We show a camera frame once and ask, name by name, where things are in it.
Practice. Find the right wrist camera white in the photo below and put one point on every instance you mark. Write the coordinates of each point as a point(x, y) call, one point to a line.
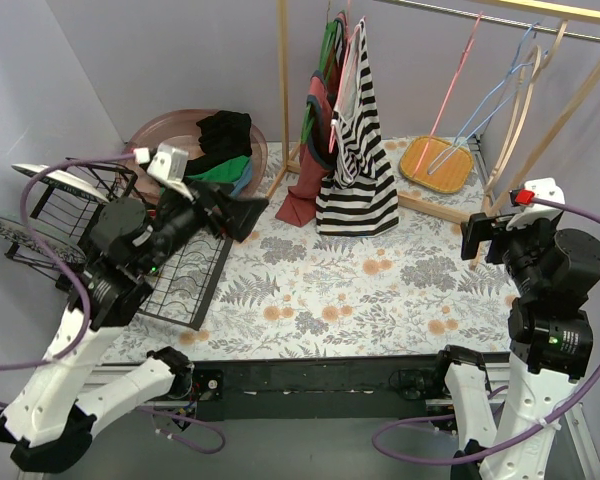
point(536, 199)

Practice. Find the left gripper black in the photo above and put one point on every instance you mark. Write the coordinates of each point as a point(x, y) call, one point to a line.
point(209, 209)

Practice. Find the metal hanging rod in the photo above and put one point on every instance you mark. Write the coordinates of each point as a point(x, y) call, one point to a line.
point(456, 13)

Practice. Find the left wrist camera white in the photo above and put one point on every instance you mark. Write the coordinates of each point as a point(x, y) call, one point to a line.
point(167, 166)

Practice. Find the wooden hanger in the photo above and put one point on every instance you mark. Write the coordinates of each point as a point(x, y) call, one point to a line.
point(534, 64)

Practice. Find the pink wire hanger rear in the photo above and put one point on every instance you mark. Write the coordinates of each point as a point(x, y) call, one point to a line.
point(462, 60)

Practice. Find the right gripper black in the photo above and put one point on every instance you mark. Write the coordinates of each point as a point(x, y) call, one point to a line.
point(480, 236)

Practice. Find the green plastic hanger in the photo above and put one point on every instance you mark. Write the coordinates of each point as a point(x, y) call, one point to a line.
point(328, 74)

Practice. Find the blue patterned plate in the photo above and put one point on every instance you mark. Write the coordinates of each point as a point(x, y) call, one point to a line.
point(13, 230)

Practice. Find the blue wire hanger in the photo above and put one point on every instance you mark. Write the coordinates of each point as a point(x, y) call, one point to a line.
point(491, 103)

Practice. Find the orange woven bamboo tray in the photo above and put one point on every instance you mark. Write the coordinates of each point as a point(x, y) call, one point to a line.
point(449, 179)

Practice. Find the green garment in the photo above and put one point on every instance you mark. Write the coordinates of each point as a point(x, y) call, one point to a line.
point(227, 172)

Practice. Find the black white striped tank top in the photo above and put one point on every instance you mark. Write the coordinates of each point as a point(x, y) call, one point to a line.
point(359, 198)

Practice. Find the pink wire hanger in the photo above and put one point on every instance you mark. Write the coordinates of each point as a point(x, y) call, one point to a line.
point(344, 108)
point(462, 60)

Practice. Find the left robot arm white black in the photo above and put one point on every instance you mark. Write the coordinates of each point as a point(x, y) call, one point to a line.
point(52, 422)

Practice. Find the black wire dish rack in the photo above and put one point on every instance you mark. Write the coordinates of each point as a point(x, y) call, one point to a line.
point(70, 200)

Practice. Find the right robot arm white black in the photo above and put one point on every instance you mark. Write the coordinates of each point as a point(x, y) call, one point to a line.
point(551, 343)

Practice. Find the white plate dark rim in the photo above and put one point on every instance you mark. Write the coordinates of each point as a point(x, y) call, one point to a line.
point(63, 181)

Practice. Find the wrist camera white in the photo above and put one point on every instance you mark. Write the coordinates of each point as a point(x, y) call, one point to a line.
point(536, 199)
point(167, 166)

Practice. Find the black garment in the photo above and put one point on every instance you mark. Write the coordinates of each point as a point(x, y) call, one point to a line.
point(224, 136)

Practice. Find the pink wire hanger front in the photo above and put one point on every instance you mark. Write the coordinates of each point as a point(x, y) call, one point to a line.
point(344, 108)

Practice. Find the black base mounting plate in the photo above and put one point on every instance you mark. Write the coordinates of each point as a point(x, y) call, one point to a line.
point(393, 387)

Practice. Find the blue garment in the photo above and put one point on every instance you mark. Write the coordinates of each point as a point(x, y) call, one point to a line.
point(243, 181)

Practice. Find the floral tablecloth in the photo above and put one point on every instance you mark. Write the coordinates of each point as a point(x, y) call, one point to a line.
point(289, 292)

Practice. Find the pink translucent plastic basin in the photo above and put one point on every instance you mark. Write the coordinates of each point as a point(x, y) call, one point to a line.
point(178, 128)

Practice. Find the red tank top green trim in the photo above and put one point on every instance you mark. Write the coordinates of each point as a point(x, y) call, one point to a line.
point(316, 163)

